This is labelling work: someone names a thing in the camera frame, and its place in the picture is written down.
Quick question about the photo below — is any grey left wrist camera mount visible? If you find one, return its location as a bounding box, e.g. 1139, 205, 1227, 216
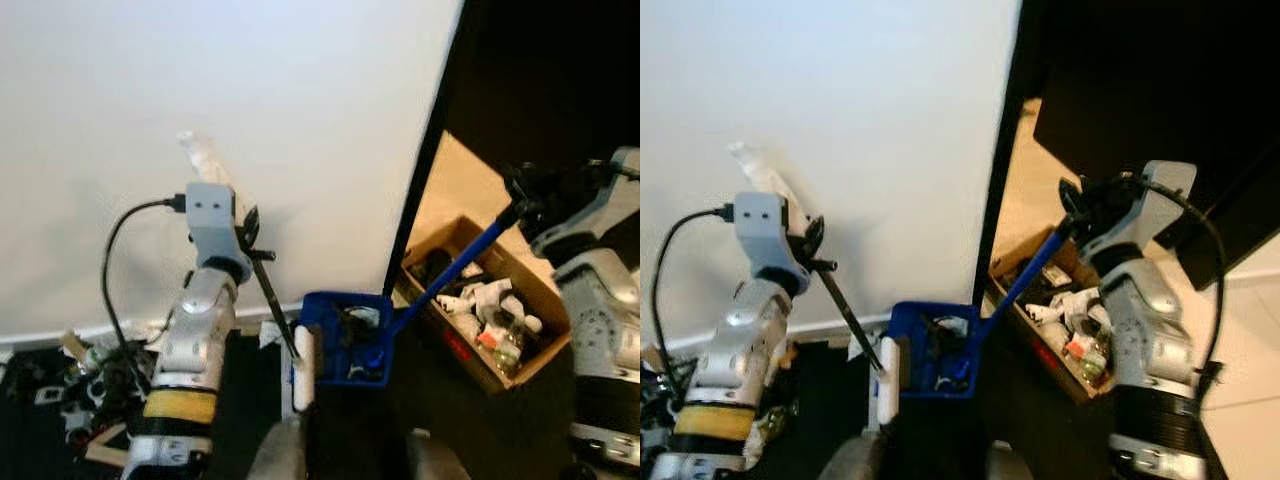
185, 183, 251, 269
733, 190, 811, 283

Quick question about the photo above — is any brown cardboard box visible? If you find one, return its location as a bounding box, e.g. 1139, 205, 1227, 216
400, 215, 573, 395
985, 225, 1116, 406

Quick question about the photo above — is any grey right robot leg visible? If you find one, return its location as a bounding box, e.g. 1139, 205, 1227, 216
985, 438, 1041, 480
405, 428, 471, 480

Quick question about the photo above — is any black cabinet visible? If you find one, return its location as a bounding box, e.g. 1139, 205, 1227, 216
385, 0, 641, 296
972, 0, 1280, 291

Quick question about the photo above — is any mixed floor rubbish pile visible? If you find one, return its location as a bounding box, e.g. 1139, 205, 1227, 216
0, 328, 161, 471

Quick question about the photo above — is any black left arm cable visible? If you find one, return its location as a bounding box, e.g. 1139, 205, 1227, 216
100, 197, 189, 373
651, 205, 738, 379

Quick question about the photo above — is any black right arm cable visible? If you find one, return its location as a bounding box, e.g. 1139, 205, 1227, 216
1140, 177, 1227, 401

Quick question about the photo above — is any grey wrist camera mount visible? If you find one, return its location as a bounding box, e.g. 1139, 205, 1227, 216
733, 190, 811, 283
1100, 160, 1199, 263
185, 183, 251, 269
530, 147, 641, 269

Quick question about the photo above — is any grey left robot leg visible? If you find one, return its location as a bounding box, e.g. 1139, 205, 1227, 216
246, 418, 309, 480
818, 430, 886, 480

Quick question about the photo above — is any white plastic rubbish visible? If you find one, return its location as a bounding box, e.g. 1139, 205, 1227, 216
440, 280, 517, 317
1030, 290, 1101, 327

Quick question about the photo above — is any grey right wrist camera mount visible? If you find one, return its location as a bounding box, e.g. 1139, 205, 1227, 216
1100, 160, 1199, 263
530, 147, 641, 269

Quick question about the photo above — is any clear bottle with orange label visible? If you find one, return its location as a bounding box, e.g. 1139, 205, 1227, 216
478, 318, 543, 379
1062, 330, 1111, 387

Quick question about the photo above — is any blue long-handled dustpan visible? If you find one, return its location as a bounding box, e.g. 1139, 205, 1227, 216
297, 205, 523, 389
885, 222, 1076, 400

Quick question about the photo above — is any black rubbish item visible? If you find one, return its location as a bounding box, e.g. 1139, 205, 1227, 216
408, 250, 461, 291
995, 255, 1051, 293

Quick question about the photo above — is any grey robot leg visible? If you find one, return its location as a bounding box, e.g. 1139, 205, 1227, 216
818, 430, 886, 480
405, 428, 471, 480
246, 418, 309, 480
985, 438, 1041, 480

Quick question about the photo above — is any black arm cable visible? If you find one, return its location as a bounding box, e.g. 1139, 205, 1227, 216
651, 205, 738, 379
100, 197, 189, 373
1140, 177, 1227, 401

